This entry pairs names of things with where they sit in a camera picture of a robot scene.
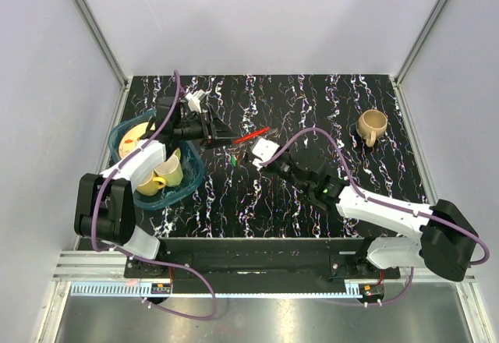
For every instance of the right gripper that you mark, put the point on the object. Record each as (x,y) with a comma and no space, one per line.
(269,171)

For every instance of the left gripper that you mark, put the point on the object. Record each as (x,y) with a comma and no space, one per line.
(217,128)

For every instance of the metal key holder red handle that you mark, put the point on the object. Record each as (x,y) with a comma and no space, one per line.
(252,135)

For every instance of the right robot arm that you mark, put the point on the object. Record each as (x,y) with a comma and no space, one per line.
(437,236)

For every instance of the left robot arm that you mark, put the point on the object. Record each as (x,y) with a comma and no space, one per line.
(105,209)

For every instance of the teal plastic container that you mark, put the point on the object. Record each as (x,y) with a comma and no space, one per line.
(192,166)

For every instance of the yellow-green mug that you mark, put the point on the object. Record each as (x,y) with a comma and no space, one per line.
(169,173)

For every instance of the painted round plate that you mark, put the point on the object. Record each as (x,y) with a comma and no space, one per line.
(131,139)

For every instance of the beige ceramic mug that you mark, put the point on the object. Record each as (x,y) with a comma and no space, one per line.
(371,126)

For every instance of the black base bar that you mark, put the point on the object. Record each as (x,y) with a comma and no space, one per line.
(327,258)

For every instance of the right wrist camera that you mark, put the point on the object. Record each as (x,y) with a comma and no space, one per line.
(262,151)

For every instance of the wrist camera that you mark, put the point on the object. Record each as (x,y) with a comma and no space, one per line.
(194,100)
(262,151)

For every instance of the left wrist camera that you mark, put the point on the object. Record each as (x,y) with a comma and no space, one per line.
(194,100)

